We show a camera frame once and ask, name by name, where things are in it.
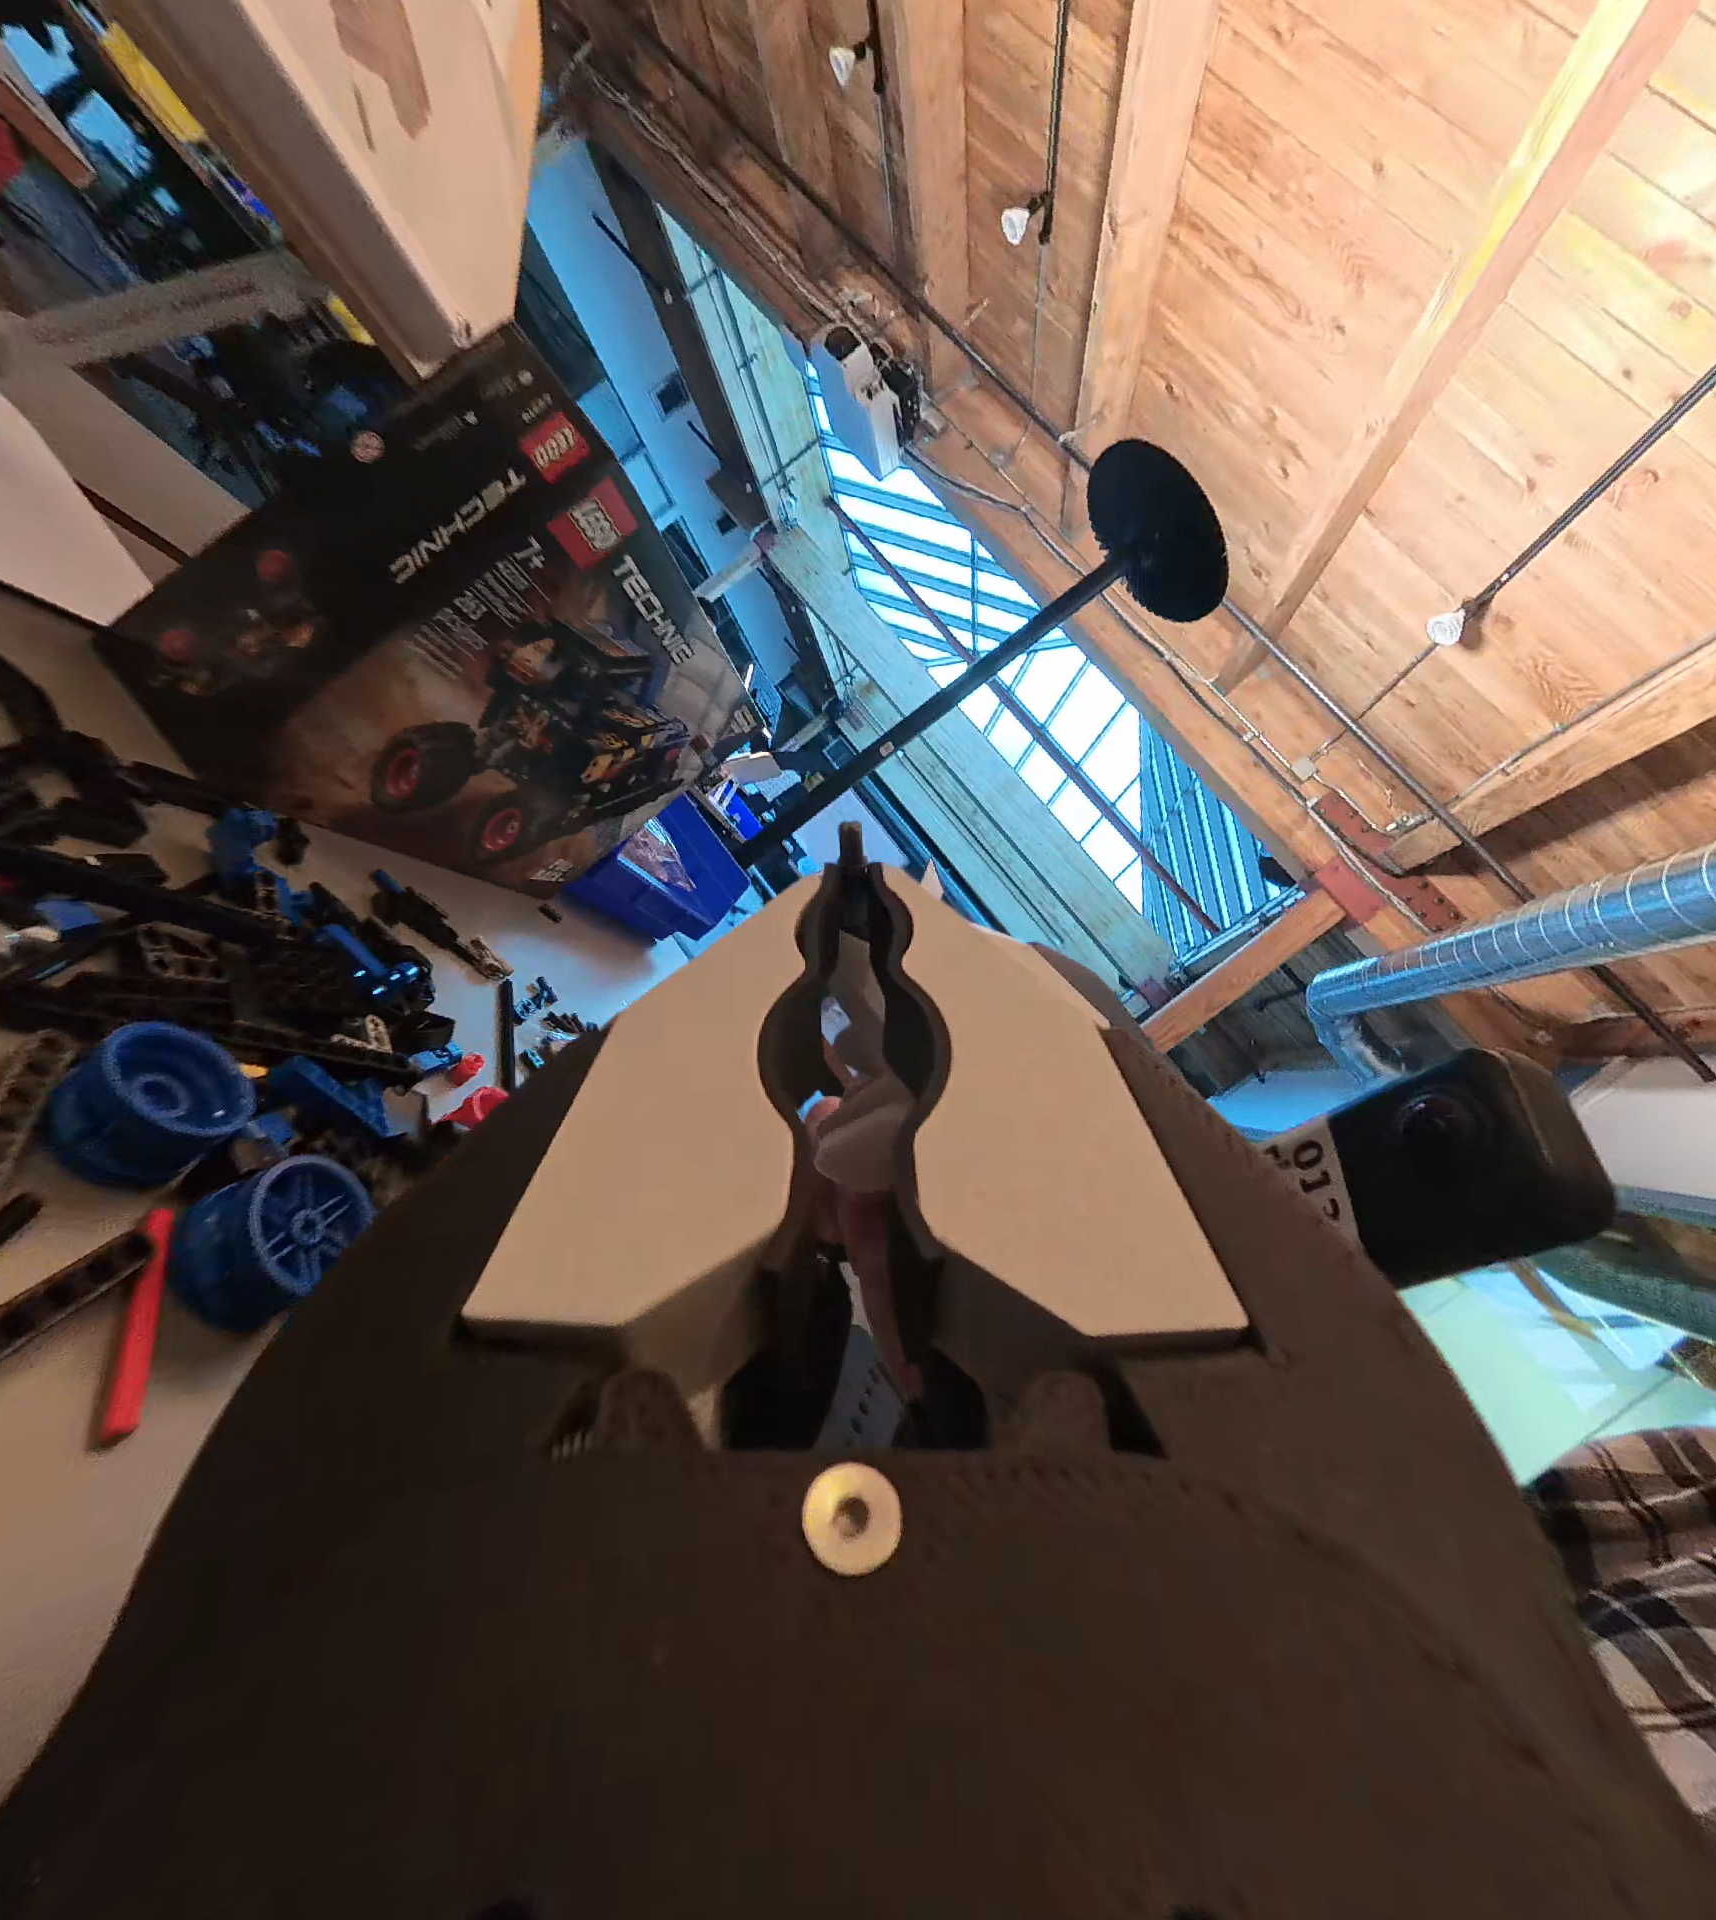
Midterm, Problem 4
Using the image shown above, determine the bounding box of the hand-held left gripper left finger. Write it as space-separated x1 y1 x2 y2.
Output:
461 873 843 1441

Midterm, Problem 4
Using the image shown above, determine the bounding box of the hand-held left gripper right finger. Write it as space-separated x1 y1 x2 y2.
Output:
871 870 1254 1441

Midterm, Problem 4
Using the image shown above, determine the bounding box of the pile of small loose pins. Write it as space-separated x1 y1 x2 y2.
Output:
512 974 602 1074

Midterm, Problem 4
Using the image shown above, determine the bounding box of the blue plastic bin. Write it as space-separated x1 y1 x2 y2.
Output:
559 794 757 944

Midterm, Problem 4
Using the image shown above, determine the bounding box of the blue wheel hub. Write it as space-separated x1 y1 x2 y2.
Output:
169 1154 380 1334
45 1021 260 1189

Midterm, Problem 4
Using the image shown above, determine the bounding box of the glass skylight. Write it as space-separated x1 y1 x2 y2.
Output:
804 359 1303 962

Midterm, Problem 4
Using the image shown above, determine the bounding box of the pile of loose building parts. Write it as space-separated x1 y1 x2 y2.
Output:
0 630 606 1449

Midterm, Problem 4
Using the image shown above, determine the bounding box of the red axle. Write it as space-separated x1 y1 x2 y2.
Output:
93 1205 180 1449

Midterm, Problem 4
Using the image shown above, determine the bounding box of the black steel pole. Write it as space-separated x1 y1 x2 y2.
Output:
730 438 1232 872

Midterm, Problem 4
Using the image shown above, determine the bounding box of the printed toy set box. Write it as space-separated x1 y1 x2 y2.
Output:
93 322 771 899

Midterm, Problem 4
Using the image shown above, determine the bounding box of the white ceiling projector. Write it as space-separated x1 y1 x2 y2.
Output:
804 322 929 481

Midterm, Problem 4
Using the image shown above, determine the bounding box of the wooden post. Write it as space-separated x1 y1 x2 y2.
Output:
1143 794 1461 1052

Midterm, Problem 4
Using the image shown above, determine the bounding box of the silver ventilation duct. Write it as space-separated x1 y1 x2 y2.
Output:
1305 815 1716 1074

